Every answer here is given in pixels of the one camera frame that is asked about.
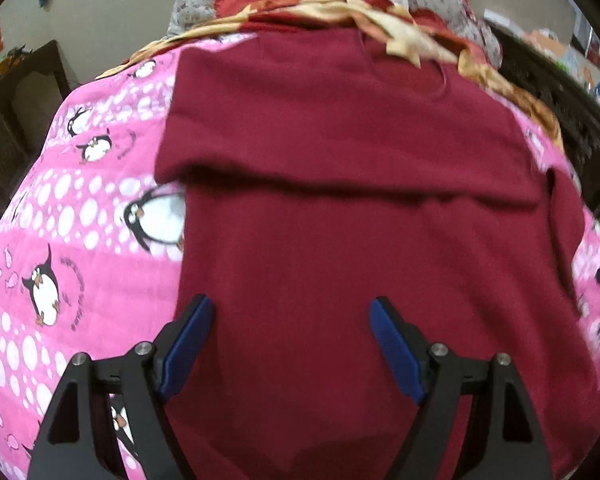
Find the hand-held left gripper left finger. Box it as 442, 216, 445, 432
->
27, 294, 216, 480

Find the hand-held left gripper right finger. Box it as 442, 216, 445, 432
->
369, 296, 553, 480

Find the maroon t-shirt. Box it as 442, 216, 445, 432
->
152, 27, 600, 480

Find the pink penguin blanket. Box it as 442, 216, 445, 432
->
0, 32, 600, 480

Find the dark wooden headboard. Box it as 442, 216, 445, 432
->
485, 22, 600, 221

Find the dark wooden cabinet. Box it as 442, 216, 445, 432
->
0, 40, 73, 241

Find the red and gold patterned blanket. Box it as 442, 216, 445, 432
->
95, 0, 566, 156

